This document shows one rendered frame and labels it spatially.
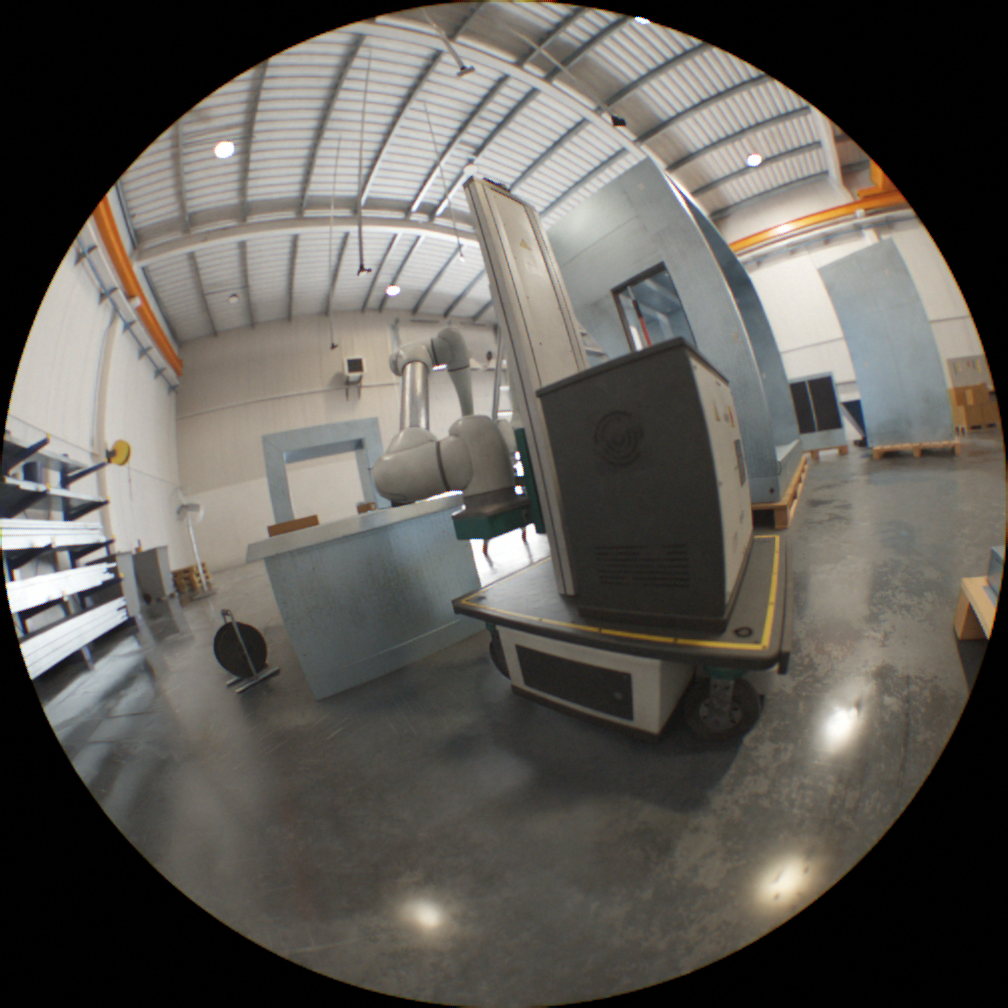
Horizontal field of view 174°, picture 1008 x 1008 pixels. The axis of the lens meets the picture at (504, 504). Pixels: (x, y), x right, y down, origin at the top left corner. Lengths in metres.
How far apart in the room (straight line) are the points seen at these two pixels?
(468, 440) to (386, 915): 1.09
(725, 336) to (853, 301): 4.01
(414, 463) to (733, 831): 1.10
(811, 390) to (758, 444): 4.56
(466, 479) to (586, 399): 0.39
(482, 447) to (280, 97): 7.68
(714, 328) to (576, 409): 2.07
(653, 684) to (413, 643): 1.03
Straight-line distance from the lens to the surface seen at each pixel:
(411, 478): 0.89
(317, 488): 11.06
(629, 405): 0.61
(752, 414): 2.51
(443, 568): 1.45
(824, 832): 0.79
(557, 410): 0.70
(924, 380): 6.01
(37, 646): 3.91
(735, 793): 0.80
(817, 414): 6.95
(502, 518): 0.85
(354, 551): 1.31
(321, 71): 7.70
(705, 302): 2.71
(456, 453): 0.87
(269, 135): 8.26
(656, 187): 3.30
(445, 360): 1.37
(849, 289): 6.34
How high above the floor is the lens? 0.66
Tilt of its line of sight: 4 degrees down
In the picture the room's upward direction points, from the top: 12 degrees counter-clockwise
